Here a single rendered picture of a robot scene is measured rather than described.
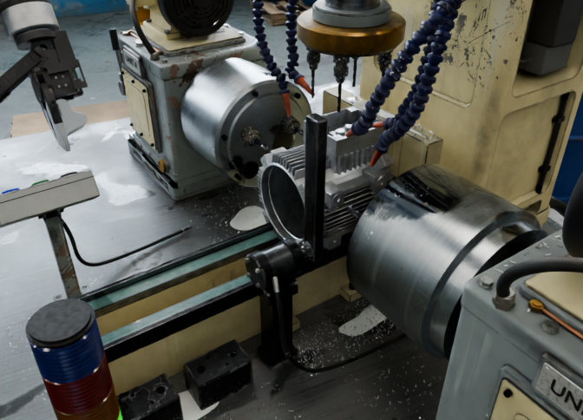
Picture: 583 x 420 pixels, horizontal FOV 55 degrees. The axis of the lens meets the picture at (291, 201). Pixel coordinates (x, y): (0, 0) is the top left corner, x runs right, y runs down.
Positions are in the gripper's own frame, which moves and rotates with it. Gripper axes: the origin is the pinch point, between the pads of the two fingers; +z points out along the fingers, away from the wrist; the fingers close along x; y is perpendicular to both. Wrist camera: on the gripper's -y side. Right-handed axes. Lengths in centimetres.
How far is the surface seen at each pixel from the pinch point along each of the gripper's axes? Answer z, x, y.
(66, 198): 9.4, -3.5, -2.9
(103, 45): -126, 405, 125
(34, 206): 9.2, -3.5, -8.3
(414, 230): 29, -49, 32
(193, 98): -3.4, 7.0, 30.1
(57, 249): 17.7, 3.7, -6.5
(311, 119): 10.4, -40.6, 26.9
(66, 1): -201, 492, 127
